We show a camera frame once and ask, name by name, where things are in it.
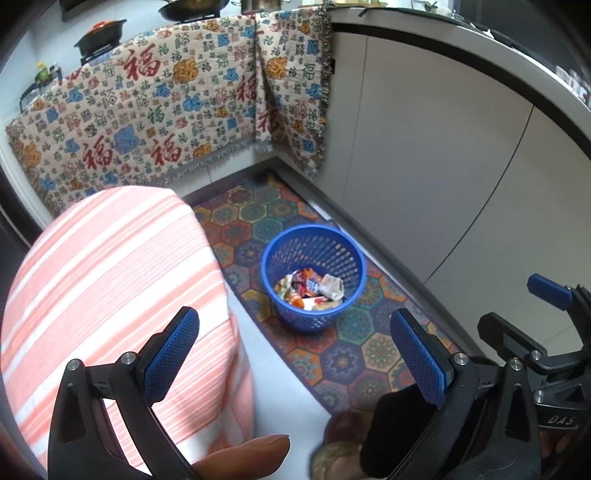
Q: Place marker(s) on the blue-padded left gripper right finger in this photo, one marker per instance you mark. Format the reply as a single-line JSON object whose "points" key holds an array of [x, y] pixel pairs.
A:
{"points": [[425, 356]]}

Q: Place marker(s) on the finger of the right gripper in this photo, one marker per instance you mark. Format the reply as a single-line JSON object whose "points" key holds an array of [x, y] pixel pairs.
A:
{"points": [[510, 343], [575, 301]]}

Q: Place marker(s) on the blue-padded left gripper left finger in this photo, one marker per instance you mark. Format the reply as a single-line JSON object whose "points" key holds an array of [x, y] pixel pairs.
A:
{"points": [[161, 358]]}

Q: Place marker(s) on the trash pile in basket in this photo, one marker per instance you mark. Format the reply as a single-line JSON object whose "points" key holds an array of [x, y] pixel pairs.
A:
{"points": [[307, 290]]}

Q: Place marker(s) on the blue mesh trash basket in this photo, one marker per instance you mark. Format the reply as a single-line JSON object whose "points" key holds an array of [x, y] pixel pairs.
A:
{"points": [[326, 250]]}

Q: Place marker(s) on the white kitchen counter cabinet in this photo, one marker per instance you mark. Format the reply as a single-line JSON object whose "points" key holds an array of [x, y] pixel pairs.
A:
{"points": [[463, 159]]}

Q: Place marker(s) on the person's right hand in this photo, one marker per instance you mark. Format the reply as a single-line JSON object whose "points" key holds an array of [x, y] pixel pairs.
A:
{"points": [[554, 442]]}

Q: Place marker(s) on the person's left hand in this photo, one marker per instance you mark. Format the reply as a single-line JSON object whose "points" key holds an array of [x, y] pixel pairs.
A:
{"points": [[255, 459]]}

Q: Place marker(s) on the colourful hexagon floor mat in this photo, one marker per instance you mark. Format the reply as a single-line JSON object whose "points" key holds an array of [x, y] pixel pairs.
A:
{"points": [[353, 362]]}

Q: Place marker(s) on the pink striped tablecloth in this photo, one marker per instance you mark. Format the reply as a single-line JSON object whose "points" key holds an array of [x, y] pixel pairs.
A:
{"points": [[108, 273]]}

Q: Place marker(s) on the person's slippered foot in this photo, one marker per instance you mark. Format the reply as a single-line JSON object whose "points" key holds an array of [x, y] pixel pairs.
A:
{"points": [[339, 454]]}

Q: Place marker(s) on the patterned fu character cloth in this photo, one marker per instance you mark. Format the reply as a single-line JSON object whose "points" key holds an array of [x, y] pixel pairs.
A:
{"points": [[171, 101]]}

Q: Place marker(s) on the black frying pan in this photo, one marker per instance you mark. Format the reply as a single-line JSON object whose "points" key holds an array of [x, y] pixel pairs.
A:
{"points": [[189, 10]]}

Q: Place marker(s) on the steel pot with lid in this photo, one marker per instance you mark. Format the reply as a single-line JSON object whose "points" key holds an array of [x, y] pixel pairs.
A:
{"points": [[258, 6]]}

